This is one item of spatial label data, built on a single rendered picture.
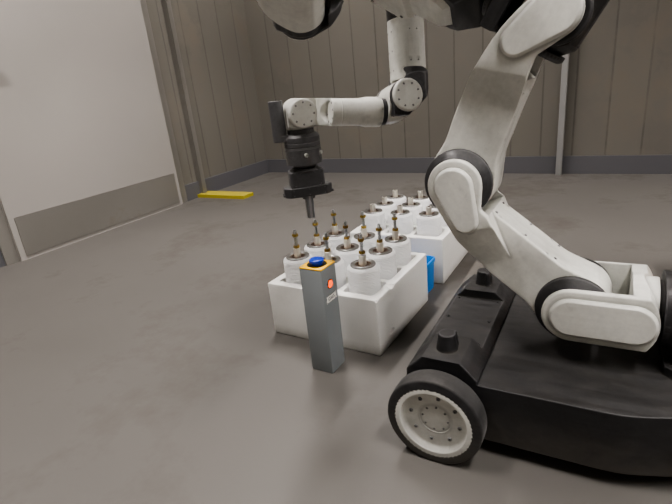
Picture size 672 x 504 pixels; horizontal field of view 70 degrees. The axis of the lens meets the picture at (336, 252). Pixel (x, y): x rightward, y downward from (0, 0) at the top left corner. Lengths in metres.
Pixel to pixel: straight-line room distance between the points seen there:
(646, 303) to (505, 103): 0.45
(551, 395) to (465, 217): 0.38
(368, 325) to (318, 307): 0.18
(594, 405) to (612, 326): 0.16
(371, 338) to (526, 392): 0.54
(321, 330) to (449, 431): 0.45
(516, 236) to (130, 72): 2.95
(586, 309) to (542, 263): 0.12
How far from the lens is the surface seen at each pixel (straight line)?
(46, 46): 3.29
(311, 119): 1.14
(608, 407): 1.03
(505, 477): 1.10
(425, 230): 1.85
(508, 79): 0.99
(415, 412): 1.07
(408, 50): 1.26
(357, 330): 1.43
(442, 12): 1.03
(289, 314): 1.55
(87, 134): 3.33
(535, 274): 1.09
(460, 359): 1.03
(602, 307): 1.05
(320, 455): 1.14
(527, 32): 0.97
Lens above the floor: 0.77
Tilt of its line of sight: 20 degrees down
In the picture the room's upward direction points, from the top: 6 degrees counter-clockwise
